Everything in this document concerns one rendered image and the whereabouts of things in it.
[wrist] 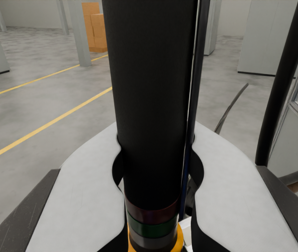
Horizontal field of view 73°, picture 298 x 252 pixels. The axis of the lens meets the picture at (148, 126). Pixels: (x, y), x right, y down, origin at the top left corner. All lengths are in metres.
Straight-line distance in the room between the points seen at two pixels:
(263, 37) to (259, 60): 0.51
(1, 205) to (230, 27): 11.65
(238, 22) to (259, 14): 6.75
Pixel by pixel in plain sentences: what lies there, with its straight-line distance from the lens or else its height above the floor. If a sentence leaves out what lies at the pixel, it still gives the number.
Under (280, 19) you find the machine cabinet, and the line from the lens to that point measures 5.48.
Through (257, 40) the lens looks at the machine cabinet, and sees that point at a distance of 5.52.
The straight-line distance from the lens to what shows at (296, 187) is 0.28.
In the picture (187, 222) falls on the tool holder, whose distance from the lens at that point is 0.20.
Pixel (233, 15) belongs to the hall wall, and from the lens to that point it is 12.19.
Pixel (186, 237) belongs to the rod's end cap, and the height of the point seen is 1.40.
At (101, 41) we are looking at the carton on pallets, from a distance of 8.16.
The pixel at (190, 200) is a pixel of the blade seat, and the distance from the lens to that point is 0.41.
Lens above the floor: 1.56
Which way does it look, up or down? 32 degrees down
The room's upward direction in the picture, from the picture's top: 1 degrees counter-clockwise
